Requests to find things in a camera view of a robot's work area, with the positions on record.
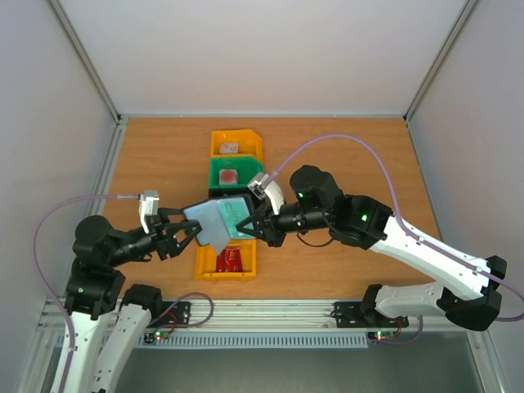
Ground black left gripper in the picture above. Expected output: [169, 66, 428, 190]
[108, 206, 205, 266]

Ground teal credit card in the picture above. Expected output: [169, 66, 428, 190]
[218, 196, 251, 240]

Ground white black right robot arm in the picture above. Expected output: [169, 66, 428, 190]
[236, 165, 507, 332]

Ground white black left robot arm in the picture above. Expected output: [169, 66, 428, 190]
[52, 208, 201, 392]

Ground red card in bin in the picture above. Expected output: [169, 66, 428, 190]
[215, 244, 243, 273]

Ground white red-circle cards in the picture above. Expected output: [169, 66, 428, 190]
[219, 169, 238, 185]

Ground beige patterned cards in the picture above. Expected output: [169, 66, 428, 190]
[219, 142, 239, 155]

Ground near yellow plastic bin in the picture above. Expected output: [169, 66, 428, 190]
[194, 240, 256, 282]

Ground yellow plastic bin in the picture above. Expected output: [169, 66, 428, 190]
[194, 240, 256, 282]
[210, 129, 264, 163]

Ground black plastic bin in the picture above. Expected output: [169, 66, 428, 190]
[208, 187, 252, 200]

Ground green plastic bin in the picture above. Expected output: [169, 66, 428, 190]
[209, 156, 264, 189]

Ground far yellow plastic bin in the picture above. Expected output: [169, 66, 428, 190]
[210, 129, 264, 163]

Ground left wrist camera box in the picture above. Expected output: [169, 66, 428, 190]
[138, 190, 160, 234]

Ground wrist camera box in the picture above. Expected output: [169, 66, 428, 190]
[138, 190, 160, 234]
[247, 172, 285, 215]

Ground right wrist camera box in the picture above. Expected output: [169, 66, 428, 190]
[247, 172, 285, 215]

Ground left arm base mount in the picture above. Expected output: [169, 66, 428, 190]
[149, 301, 191, 328]

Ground aluminium front rail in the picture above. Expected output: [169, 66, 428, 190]
[36, 299, 467, 333]

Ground slotted grey cable duct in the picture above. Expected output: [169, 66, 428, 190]
[136, 332, 368, 350]

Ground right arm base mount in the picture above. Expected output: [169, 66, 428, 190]
[330, 301, 409, 328]

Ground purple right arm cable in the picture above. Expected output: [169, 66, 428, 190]
[261, 133, 524, 346]

